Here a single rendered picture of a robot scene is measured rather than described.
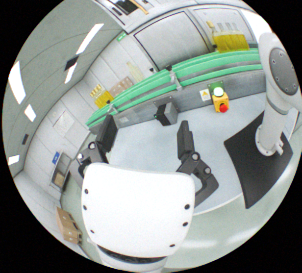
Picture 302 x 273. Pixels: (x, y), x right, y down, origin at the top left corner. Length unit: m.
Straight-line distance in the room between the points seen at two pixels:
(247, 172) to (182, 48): 0.73
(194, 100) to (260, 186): 0.47
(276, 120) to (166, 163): 0.40
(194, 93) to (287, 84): 0.44
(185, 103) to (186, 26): 0.54
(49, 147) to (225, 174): 5.61
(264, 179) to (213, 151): 0.24
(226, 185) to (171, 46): 0.78
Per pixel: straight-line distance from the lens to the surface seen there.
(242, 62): 0.53
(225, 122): 0.44
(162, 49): 0.75
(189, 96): 0.50
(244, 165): 0.33
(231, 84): 0.51
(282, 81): 0.15
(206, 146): 0.39
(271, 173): 0.37
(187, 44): 0.74
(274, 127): 0.29
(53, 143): 5.50
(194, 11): 0.76
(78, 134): 5.63
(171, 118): 0.48
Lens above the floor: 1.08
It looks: 32 degrees down
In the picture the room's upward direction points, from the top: 38 degrees counter-clockwise
